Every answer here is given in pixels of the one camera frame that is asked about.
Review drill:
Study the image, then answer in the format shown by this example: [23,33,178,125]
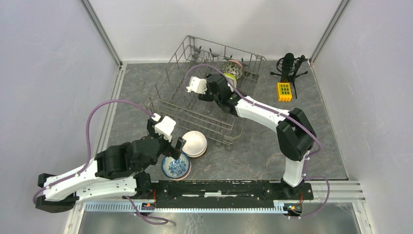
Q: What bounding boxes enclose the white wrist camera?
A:
[186,77,207,95]
[152,113,176,142]

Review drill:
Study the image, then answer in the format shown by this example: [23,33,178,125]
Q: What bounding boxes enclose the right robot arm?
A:
[187,74,317,199]

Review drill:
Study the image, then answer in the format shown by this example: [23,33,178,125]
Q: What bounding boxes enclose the blue floral bowl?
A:
[161,153,191,180]

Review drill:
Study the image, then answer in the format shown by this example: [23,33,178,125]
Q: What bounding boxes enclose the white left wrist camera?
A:
[152,113,176,142]

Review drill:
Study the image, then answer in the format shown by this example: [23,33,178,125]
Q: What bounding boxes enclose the white upper bowl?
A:
[182,131,207,155]

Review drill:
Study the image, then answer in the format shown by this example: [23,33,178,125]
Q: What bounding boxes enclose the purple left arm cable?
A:
[32,99,170,226]

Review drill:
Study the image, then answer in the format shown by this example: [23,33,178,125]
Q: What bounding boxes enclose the green and white bowl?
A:
[224,73,237,91]

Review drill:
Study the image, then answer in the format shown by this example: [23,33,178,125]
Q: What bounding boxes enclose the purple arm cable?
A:
[183,63,331,220]
[32,99,170,226]

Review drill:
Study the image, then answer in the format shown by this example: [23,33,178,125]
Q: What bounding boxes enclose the yellow block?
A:
[276,82,293,102]

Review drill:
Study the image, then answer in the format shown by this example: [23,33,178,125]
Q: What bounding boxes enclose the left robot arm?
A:
[34,117,186,213]

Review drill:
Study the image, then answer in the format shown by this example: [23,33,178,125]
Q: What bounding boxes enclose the floral brown patterned bowl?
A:
[221,59,244,80]

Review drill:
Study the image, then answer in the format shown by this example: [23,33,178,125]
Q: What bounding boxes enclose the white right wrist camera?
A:
[186,77,207,95]

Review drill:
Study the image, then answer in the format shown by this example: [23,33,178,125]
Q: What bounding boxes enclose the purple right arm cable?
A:
[183,63,331,220]

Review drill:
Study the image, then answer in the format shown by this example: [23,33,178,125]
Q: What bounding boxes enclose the grey wire dish rack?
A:
[144,35,267,145]

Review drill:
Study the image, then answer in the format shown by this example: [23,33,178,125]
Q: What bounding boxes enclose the black microphone on tripod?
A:
[270,53,308,98]

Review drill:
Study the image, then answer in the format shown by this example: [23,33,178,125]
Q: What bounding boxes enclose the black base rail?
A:
[131,180,314,209]

